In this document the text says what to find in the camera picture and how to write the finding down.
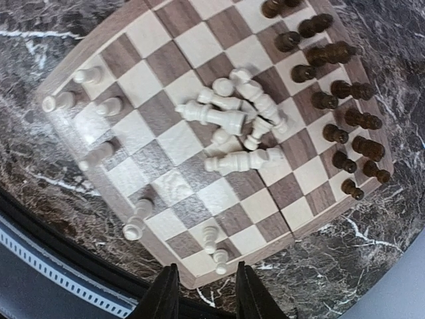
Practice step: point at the black front rail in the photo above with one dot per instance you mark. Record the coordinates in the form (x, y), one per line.
(63, 252)

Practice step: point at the wooden chessboard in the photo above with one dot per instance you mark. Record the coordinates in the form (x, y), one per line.
(155, 55)

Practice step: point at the white bishop chess piece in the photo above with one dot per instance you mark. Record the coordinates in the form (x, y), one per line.
(252, 91)

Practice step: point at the white slotted cable duct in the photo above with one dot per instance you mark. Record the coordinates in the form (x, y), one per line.
(33, 286)

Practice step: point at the white pawn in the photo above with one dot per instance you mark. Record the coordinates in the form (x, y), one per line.
(64, 100)
(210, 236)
(220, 257)
(96, 156)

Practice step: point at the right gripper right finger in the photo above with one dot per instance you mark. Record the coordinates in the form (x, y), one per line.
(252, 298)

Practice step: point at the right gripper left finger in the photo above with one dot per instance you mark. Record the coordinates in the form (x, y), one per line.
(162, 298)

